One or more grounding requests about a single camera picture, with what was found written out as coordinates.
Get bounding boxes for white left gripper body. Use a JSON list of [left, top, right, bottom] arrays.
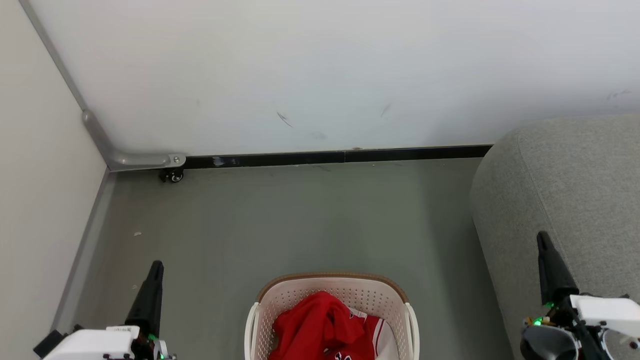
[[42, 325, 176, 360]]

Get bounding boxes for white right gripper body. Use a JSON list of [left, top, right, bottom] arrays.
[[520, 294, 640, 360]]

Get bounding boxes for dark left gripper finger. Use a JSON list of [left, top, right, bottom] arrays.
[[124, 260, 165, 342]]

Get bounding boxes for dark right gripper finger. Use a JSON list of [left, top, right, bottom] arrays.
[[536, 231, 580, 305]]

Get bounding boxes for red basketball jersey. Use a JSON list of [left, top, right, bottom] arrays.
[[269, 291, 381, 360]]

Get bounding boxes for red shorts with white stripes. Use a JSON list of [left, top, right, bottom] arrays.
[[345, 309, 399, 360]]

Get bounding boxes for grey fabric sofa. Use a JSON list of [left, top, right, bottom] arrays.
[[470, 114, 640, 360]]

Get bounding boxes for white perforated laundry basket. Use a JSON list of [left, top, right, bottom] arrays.
[[244, 272, 420, 360]]

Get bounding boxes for black baseboard strip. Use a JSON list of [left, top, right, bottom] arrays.
[[344, 144, 494, 162], [185, 151, 346, 170]]

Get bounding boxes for grey wall skirting strip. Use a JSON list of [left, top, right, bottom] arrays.
[[50, 169, 117, 335]]

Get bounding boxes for grey metal frame bracket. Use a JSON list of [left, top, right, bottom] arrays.
[[19, 0, 187, 172]]

